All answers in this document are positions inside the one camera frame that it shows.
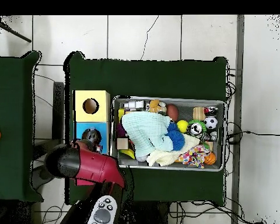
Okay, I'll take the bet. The light blue waffle cloth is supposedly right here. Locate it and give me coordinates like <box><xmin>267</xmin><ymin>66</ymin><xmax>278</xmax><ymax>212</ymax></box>
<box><xmin>121</xmin><ymin>111</ymin><xmax>174</xmax><ymax>158</ymax></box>

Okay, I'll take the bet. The blue spiky rubber ball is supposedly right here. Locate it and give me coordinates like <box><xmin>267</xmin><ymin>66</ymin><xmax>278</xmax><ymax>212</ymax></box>
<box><xmin>165</xmin><ymin>122</ymin><xmax>186</xmax><ymax>152</ymax></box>

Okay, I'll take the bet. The cream knitted cloth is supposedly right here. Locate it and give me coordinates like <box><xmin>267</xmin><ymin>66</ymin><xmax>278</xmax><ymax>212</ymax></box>
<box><xmin>145</xmin><ymin>134</ymin><xmax>200</xmax><ymax>167</ymax></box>

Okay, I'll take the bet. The silver drink can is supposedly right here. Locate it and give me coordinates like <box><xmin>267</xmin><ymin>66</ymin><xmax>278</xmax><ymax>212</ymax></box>
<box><xmin>189</xmin><ymin>123</ymin><xmax>203</xmax><ymax>136</ymax></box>

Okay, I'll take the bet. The wooden box with three holes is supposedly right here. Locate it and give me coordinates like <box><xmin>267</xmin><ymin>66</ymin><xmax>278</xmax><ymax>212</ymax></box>
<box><xmin>73</xmin><ymin>90</ymin><xmax>111</xmax><ymax>187</ymax></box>

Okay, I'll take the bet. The shallow clear mesh bin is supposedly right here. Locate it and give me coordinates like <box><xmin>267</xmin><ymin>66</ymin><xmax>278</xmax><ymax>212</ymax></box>
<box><xmin>109</xmin><ymin>95</ymin><xmax>226</xmax><ymax>172</ymax></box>

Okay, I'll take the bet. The tan plush animal toy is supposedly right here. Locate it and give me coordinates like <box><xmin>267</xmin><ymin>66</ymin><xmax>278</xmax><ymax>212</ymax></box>
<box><xmin>149</xmin><ymin>99</ymin><xmax>161</xmax><ymax>113</ymax></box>

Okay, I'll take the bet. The tan cardboard square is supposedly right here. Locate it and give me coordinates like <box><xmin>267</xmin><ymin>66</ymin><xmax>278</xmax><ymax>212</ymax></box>
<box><xmin>116</xmin><ymin>138</ymin><xmax>129</xmax><ymax>150</ymax></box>

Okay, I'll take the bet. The small brown toy football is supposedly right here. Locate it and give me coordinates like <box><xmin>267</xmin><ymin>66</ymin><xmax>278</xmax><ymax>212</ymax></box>
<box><xmin>166</xmin><ymin>104</ymin><xmax>180</xmax><ymax>122</ymax></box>

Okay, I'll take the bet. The dark green table cloth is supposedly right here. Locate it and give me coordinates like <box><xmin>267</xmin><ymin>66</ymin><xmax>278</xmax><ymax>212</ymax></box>
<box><xmin>64</xmin><ymin>51</ymin><xmax>228</xmax><ymax>206</ymax></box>

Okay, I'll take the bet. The colourful patterned cloth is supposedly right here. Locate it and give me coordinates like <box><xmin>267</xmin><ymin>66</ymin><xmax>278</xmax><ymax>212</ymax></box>
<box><xmin>178</xmin><ymin>144</ymin><xmax>211</xmax><ymax>169</ymax></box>

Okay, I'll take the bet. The small black-white soccer ball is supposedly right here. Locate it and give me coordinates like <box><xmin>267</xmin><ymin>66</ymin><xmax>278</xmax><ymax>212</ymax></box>
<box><xmin>204</xmin><ymin>116</ymin><xmax>218</xmax><ymax>130</ymax></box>

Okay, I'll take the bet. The small orange basketball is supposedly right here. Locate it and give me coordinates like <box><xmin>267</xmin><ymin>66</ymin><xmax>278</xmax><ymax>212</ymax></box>
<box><xmin>204</xmin><ymin>152</ymin><xmax>217</xmax><ymax>166</ymax></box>

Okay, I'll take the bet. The black floor beam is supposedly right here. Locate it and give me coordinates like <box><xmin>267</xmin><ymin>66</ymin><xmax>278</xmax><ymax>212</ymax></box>
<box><xmin>52</xmin><ymin>81</ymin><xmax>65</xmax><ymax>145</ymax></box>

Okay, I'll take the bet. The grey floor foot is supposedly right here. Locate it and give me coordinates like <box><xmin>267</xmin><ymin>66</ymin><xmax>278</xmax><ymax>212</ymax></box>
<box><xmin>31</xmin><ymin>163</ymin><xmax>58</xmax><ymax>190</ymax></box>

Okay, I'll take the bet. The dark green side table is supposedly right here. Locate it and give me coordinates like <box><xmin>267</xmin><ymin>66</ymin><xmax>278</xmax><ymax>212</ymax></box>
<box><xmin>0</xmin><ymin>51</ymin><xmax>44</xmax><ymax>202</ymax></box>

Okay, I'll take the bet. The black tripod leg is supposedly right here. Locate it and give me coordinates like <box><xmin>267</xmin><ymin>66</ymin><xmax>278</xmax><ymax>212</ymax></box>
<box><xmin>0</xmin><ymin>20</ymin><xmax>32</xmax><ymax>43</ymax></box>

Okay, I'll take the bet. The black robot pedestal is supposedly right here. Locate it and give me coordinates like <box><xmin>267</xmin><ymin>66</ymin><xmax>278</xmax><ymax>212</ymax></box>
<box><xmin>130</xmin><ymin>201</ymin><xmax>171</xmax><ymax>224</ymax></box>

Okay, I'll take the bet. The black floor cable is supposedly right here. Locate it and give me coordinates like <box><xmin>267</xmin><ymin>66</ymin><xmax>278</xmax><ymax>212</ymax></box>
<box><xmin>226</xmin><ymin>121</ymin><xmax>280</xmax><ymax>144</ymax></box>

